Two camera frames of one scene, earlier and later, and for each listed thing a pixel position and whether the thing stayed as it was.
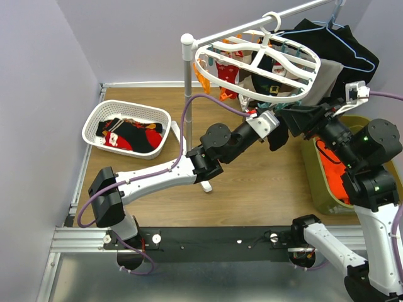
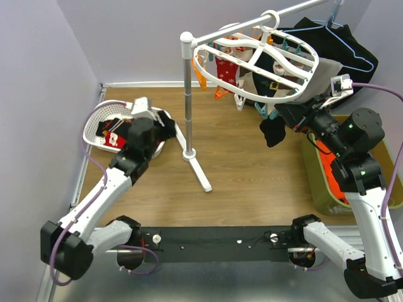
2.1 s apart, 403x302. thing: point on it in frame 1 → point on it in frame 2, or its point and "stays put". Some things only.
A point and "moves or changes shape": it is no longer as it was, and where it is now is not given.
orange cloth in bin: [335, 168] stays put
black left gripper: [262, 141] → [169, 131]
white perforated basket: [107, 109] stays put
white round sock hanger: [261, 67] moves or changes shape
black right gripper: [298, 117] stays put
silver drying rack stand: [189, 43] stays put
